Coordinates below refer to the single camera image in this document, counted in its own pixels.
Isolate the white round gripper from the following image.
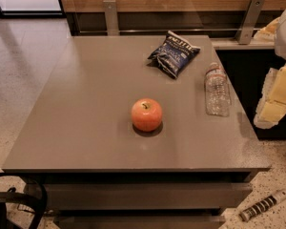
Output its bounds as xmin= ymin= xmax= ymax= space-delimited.
xmin=254 ymin=9 xmax=286 ymax=129

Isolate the clear plastic water bottle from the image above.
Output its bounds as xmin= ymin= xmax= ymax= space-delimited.
xmin=204 ymin=62 xmax=231 ymax=117

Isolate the wooden counter panel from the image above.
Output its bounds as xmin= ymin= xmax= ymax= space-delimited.
xmin=61 ymin=0 xmax=286 ymax=37

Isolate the dark blue chip bag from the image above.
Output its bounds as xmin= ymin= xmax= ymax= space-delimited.
xmin=148 ymin=31 xmax=201 ymax=79

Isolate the red apple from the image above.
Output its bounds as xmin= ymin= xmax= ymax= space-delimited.
xmin=131 ymin=98 xmax=163 ymax=132

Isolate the grey table drawer unit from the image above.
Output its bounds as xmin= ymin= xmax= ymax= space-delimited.
xmin=23 ymin=171 xmax=260 ymax=229

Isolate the black chair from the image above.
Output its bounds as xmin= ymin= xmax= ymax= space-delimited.
xmin=0 ymin=178 xmax=48 ymax=229

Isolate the right metal bracket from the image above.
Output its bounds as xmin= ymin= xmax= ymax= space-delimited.
xmin=235 ymin=0 xmax=265 ymax=45

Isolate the metal bracket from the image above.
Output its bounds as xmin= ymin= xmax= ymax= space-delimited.
xmin=103 ymin=0 xmax=120 ymax=36
xmin=235 ymin=0 xmax=265 ymax=45

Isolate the left metal bracket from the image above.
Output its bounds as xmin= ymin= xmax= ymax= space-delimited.
xmin=103 ymin=0 xmax=120 ymax=36

